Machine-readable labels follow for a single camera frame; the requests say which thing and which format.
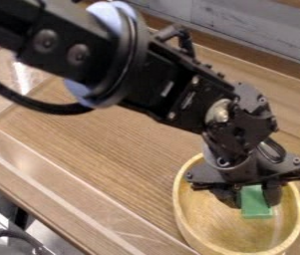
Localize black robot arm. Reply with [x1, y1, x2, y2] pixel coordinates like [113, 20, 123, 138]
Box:
[0, 0, 300, 208]

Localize black cable lower left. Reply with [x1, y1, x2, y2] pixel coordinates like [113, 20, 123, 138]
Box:
[0, 228, 47, 255]

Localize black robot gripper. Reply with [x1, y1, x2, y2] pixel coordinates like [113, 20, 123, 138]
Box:
[184, 140, 300, 209]

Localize black metal table frame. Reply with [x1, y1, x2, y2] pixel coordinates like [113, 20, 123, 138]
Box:
[0, 191, 85, 255]

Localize brown wooden bowl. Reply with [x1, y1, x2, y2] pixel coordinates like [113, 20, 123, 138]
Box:
[172, 153, 300, 255]

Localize green rectangular block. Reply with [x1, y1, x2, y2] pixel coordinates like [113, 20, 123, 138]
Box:
[240, 185, 273, 219]

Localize clear acrylic enclosure walls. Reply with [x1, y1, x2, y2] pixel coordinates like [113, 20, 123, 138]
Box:
[0, 11, 300, 255]

